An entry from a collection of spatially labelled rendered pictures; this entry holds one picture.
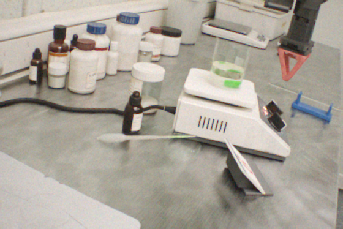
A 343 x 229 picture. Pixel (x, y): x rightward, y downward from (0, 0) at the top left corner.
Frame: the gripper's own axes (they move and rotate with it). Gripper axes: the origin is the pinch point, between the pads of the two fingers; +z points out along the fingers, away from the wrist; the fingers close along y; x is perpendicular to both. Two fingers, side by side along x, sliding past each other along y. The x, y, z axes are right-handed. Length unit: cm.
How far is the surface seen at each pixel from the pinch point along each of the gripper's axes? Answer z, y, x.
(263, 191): 5.7, 43.0, 9.4
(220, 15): 1, -69, -48
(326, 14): -8, -113, -9
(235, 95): -2.5, 32.7, -1.6
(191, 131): 4.5, 37.2, -5.8
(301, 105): 5.4, 1.3, 5.5
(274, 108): 0.5, 23.9, 3.5
